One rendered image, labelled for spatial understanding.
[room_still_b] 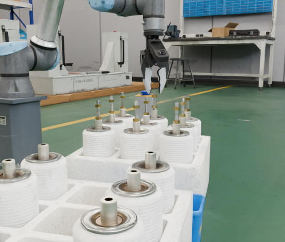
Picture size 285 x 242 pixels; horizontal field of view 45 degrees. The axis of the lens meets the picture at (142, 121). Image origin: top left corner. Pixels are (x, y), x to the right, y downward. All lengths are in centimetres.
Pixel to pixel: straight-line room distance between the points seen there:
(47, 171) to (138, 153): 33
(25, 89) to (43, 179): 82
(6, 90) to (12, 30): 198
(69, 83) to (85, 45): 382
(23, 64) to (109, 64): 323
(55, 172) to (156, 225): 27
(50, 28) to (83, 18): 613
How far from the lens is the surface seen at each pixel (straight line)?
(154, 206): 56
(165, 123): 121
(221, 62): 615
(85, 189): 81
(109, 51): 477
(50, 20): 156
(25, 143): 153
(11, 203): 65
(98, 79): 424
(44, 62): 160
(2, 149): 157
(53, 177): 74
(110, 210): 46
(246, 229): 104
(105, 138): 101
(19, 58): 152
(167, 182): 66
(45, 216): 68
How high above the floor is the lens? 46
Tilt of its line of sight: 10 degrees down
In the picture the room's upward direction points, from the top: straight up
